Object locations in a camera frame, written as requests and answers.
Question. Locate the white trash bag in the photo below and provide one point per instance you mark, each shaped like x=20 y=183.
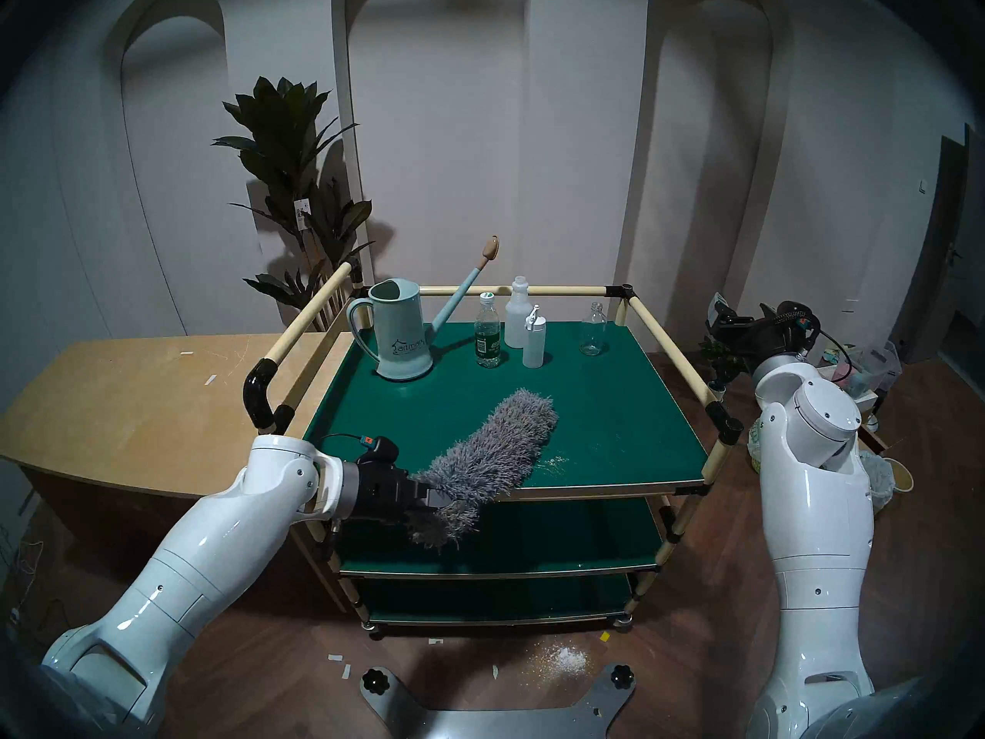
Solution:
x=881 y=479

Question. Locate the black base knob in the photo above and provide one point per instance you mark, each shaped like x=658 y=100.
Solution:
x=621 y=677
x=375 y=681

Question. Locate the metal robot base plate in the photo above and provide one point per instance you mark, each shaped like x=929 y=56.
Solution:
x=500 y=722

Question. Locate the bushy small potted plant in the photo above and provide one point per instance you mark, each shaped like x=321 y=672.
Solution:
x=719 y=359

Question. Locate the crumb pile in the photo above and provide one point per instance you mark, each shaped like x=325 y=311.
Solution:
x=554 y=461

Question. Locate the white plastic bottle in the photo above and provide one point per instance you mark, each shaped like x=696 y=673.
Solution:
x=516 y=314

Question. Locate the clear plastic storage box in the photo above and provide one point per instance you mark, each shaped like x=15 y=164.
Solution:
x=873 y=364

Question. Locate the grey fluffy duster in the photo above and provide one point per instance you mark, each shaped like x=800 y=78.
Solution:
x=500 y=445

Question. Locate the green three-tier shelf cart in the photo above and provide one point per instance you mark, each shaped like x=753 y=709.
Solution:
x=616 y=414

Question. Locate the clear empty bottle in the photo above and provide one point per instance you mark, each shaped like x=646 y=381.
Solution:
x=593 y=333

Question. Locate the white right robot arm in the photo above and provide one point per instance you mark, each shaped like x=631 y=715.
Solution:
x=816 y=514

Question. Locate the tall dark leafy plant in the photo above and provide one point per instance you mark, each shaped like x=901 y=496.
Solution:
x=285 y=145

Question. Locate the light blue watering can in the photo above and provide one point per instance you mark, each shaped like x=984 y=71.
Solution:
x=402 y=337

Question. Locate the green-lined waste bin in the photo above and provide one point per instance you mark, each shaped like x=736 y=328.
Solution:
x=756 y=445

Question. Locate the white powder spill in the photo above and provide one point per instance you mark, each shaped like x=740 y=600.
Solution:
x=569 y=659

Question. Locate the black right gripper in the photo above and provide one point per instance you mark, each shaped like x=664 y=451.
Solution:
x=769 y=331

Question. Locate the dark door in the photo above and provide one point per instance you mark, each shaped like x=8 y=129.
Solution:
x=943 y=245

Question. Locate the white pump bottle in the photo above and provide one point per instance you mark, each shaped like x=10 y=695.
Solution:
x=534 y=345

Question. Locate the light wooden table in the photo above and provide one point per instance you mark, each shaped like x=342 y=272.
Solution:
x=123 y=410

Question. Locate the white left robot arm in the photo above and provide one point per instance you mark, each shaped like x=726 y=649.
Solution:
x=215 y=545

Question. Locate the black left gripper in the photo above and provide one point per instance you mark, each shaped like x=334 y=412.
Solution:
x=381 y=491

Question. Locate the yellow bucket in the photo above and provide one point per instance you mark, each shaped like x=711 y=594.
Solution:
x=902 y=474

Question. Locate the green label water bottle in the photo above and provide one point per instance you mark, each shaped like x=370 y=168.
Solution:
x=488 y=337

